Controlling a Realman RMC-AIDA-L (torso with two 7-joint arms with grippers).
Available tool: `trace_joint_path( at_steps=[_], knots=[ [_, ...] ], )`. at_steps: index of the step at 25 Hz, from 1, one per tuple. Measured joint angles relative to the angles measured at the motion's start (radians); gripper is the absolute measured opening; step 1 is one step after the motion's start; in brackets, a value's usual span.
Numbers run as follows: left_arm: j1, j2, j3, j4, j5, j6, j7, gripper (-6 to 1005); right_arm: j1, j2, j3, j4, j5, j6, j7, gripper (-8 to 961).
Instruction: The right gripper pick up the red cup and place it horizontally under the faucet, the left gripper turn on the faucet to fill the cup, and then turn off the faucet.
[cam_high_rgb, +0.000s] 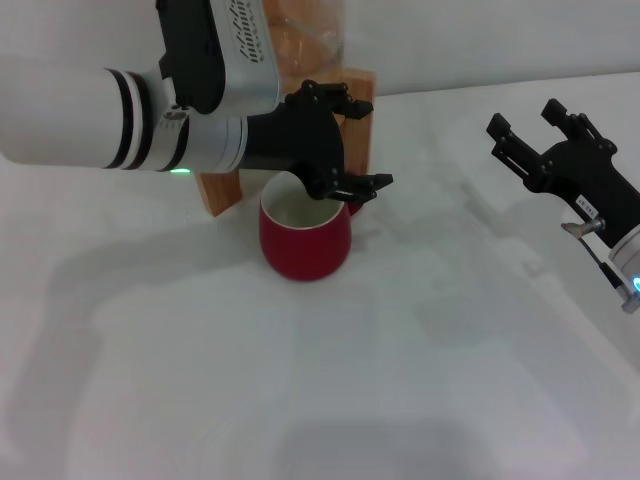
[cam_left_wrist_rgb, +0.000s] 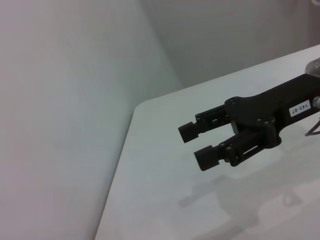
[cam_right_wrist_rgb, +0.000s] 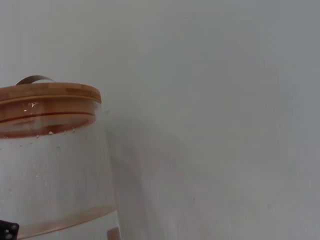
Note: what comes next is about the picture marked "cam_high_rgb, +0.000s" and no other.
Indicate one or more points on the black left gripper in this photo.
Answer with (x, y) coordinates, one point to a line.
(300, 140)

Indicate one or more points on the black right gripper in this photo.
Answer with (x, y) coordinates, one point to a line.
(585, 175)

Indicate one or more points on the wooden dispenser stand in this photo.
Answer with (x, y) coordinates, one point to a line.
(360, 140)

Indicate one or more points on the glass beverage dispenser jar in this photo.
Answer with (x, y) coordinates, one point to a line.
(310, 40)

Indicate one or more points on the red ceramic cup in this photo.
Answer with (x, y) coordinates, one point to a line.
(305, 252)

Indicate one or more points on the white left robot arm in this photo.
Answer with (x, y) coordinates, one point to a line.
(50, 120)

